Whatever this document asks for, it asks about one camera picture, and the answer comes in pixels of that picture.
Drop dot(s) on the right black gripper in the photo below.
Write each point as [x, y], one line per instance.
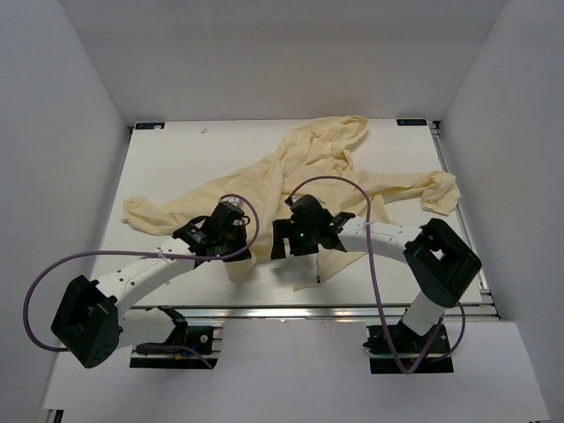
[285, 228]

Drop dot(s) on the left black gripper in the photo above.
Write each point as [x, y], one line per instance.
[241, 233]

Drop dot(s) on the cream yellow jacket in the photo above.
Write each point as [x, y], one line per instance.
[314, 158]

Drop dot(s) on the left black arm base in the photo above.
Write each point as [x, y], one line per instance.
[189, 347]

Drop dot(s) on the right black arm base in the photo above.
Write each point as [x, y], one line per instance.
[381, 361]

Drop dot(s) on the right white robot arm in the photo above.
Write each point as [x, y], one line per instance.
[441, 262]

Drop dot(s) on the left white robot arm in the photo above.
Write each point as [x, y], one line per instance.
[97, 317]

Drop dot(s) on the right blue corner label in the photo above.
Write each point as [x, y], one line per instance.
[411, 122]

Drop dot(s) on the blue corner label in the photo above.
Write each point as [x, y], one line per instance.
[149, 126]
[411, 122]

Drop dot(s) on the left blue corner label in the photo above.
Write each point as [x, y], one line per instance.
[149, 126]

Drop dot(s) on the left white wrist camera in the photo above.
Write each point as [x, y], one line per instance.
[234, 201]

